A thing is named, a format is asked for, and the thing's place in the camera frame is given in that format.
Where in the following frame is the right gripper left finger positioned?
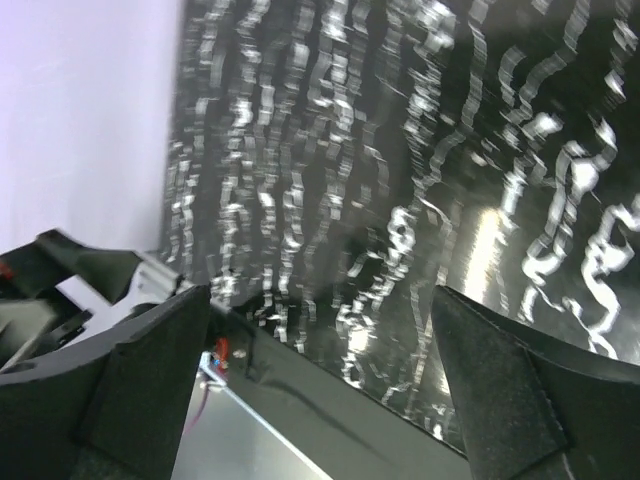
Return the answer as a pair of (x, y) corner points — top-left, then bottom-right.
(1, 286), (210, 479)

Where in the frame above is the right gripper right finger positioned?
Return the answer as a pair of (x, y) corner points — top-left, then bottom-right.
(432, 286), (639, 479)

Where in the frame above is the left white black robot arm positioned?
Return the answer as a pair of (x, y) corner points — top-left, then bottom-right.
(1, 229), (192, 372)

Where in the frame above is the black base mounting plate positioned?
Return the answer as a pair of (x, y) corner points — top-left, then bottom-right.
(206, 299), (471, 479)

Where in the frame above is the black marble pattern mat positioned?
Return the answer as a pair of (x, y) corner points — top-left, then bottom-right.
(159, 1), (639, 446)

